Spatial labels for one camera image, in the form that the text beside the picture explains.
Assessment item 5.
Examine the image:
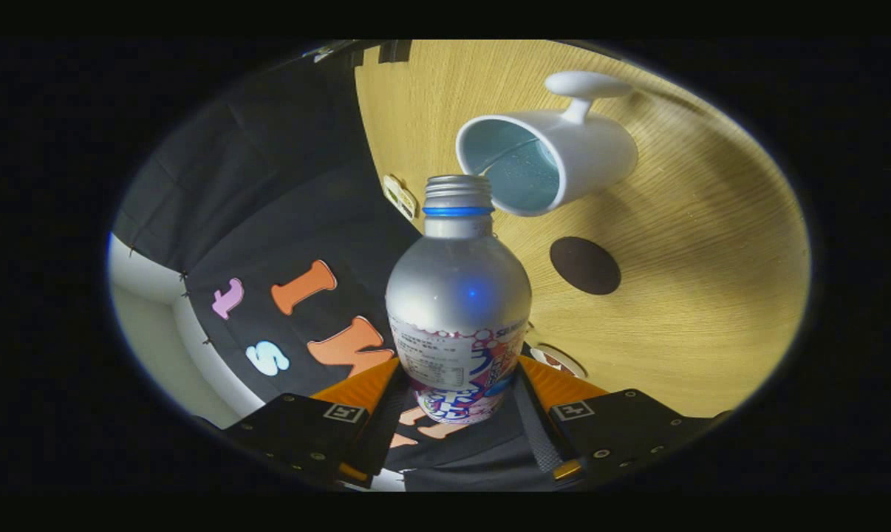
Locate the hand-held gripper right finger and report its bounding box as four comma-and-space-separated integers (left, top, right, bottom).
514, 357, 734, 488

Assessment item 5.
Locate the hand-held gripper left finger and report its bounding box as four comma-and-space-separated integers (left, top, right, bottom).
224, 358, 409, 488

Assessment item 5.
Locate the silver juice bottle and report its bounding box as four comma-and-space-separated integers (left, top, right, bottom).
385, 175, 533, 426

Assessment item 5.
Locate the brown round coaster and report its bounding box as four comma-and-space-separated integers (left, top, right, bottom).
550, 236, 622, 296

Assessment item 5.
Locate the white cup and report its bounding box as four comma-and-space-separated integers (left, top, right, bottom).
456, 71, 638, 217

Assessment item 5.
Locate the white oval plate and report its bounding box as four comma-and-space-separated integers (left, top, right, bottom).
530, 344, 588, 379

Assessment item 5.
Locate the wooden table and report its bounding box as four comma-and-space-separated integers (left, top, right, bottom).
355, 41, 812, 418

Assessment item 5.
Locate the small white divided tray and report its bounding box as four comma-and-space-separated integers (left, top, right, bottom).
383, 174, 419, 221

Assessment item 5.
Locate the black backdrop cloth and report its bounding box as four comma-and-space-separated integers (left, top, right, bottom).
113, 44, 557, 492

